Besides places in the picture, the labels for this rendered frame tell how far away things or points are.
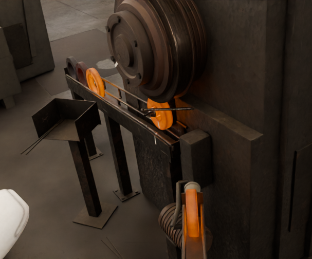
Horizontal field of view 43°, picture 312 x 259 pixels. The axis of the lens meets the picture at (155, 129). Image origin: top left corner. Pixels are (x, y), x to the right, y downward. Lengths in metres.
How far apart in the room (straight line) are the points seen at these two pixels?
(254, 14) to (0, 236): 0.89
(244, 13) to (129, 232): 1.44
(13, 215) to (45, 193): 1.84
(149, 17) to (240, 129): 0.49
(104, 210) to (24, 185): 0.68
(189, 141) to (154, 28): 0.43
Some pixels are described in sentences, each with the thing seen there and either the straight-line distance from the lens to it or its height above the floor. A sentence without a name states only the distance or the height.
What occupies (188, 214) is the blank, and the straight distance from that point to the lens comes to 1.25.
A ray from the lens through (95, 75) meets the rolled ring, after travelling 2.24.
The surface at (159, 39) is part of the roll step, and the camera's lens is 1.37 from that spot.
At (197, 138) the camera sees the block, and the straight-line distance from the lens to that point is 1.49.
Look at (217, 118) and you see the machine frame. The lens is 1.47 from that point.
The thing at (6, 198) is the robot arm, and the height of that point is 1.10.
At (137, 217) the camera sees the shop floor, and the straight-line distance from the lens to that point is 2.36.
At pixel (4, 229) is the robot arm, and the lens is 0.89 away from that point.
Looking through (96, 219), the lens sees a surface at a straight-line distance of 2.41.
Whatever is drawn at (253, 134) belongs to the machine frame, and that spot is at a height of 0.87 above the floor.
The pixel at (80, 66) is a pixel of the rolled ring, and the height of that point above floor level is 0.77.
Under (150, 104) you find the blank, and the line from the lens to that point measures 1.69.
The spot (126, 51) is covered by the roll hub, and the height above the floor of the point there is 1.13.
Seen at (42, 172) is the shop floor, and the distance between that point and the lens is 2.93.
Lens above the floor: 1.62
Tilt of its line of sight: 31 degrees down
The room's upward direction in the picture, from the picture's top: 8 degrees counter-clockwise
